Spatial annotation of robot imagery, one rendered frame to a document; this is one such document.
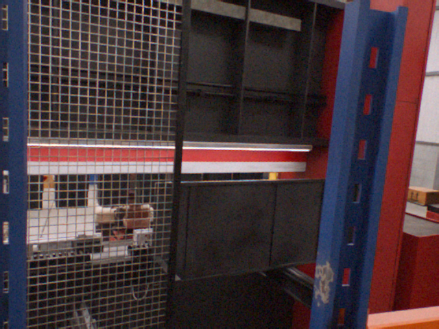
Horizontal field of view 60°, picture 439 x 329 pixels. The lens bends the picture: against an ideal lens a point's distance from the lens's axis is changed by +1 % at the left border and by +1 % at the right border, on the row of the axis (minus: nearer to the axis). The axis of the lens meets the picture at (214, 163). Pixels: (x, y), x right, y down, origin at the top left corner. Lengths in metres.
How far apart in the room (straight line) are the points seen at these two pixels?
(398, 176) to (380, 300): 0.70
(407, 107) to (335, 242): 1.83
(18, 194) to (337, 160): 0.31
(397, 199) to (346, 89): 1.89
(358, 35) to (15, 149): 0.34
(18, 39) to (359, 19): 0.31
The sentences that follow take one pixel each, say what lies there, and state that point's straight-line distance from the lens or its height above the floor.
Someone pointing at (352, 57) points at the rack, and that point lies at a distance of 0.41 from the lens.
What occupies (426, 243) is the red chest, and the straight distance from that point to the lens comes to 2.59.
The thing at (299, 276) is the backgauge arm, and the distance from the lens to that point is 1.98.
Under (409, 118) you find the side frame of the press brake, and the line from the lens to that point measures 2.25.
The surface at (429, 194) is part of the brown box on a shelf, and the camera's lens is 3.62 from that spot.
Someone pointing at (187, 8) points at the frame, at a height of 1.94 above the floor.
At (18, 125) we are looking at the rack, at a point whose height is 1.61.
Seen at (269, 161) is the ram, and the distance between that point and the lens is 2.33.
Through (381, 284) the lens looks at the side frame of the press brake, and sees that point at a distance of 2.39.
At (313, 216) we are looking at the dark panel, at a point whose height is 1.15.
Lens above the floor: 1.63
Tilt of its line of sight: 8 degrees down
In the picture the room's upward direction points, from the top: 4 degrees clockwise
